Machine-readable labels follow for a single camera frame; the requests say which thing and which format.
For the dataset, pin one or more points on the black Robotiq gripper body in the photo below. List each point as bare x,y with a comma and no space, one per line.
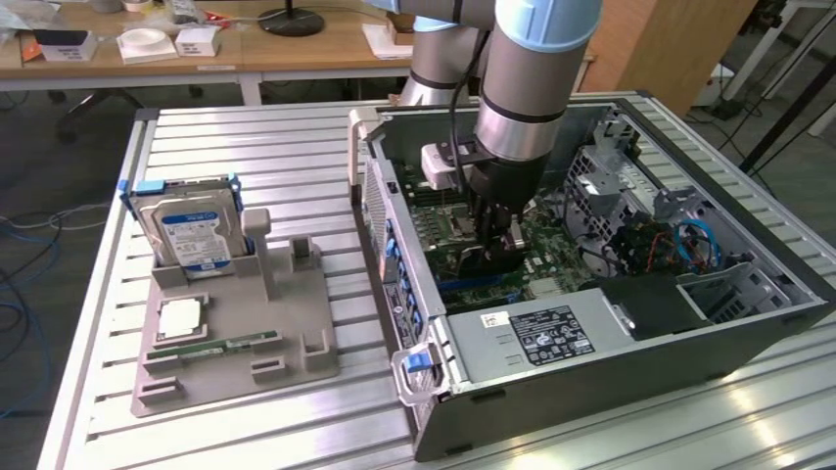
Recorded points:
506,183

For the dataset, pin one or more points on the black Nvidia graphics card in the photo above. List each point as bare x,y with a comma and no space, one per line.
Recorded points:
490,264

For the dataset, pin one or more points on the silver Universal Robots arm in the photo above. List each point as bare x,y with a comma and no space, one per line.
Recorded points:
530,73

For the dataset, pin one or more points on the CPU socket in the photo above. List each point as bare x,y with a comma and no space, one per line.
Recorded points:
459,222

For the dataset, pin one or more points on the green Dell motherboard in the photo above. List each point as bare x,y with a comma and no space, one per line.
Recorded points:
555,254

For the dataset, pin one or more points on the black RAM slot bank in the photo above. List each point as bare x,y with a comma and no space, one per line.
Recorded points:
418,188

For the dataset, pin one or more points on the blue expansion slot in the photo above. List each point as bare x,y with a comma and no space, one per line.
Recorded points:
451,284

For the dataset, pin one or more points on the silver chipset heatsink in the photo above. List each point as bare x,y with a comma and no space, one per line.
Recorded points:
546,287

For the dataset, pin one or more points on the silver metal drive cage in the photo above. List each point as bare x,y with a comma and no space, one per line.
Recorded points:
607,186

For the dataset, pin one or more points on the grey power supply unit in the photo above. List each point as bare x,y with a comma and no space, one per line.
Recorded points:
490,343

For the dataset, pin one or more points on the blue case release tab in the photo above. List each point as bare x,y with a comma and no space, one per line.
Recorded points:
418,360

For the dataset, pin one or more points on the white paper sheets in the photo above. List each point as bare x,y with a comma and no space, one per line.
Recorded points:
386,46

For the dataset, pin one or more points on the black open PC case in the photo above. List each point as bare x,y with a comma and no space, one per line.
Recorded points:
589,391

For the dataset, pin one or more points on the wooden cabinet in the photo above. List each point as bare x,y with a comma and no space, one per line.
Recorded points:
661,44

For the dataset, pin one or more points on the silver disk bay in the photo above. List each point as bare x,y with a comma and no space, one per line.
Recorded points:
738,289

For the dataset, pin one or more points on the grey plastic parts rack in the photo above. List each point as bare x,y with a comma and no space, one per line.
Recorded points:
262,333

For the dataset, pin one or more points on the wooden desk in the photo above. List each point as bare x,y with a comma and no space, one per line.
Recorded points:
294,54

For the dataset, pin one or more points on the hard disk with blue caddy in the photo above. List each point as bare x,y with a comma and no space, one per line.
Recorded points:
193,230

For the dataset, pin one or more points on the black monitor stand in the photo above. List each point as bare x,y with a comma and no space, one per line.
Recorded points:
291,22

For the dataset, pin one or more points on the black tripod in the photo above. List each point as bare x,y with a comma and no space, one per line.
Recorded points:
791,83

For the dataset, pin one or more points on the green RAM stick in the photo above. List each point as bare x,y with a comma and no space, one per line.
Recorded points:
203,346

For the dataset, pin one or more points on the silver CPU chip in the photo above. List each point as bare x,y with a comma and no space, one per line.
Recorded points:
182,319

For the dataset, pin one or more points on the white cardboard box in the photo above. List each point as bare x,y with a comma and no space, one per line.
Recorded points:
197,40

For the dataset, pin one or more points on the white square container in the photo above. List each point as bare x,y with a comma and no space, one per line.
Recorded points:
147,45

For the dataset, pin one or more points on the black and white box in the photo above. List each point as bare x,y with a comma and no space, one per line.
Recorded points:
65,44

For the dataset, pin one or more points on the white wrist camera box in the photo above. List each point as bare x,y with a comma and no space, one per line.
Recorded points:
441,166

